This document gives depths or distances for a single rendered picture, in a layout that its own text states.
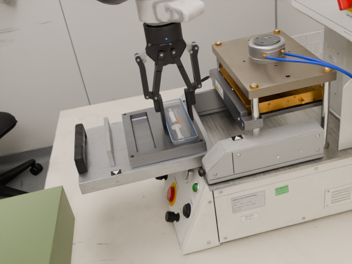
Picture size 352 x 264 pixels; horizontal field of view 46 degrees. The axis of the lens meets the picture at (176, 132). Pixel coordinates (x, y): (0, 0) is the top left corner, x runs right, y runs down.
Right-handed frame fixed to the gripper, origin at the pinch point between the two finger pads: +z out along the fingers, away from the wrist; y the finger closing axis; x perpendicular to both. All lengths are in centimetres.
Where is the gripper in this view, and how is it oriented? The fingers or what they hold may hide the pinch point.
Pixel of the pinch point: (175, 109)
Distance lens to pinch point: 92.9
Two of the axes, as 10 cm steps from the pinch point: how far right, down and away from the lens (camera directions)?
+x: 1.8, 5.0, -8.4
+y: -9.7, 2.1, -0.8
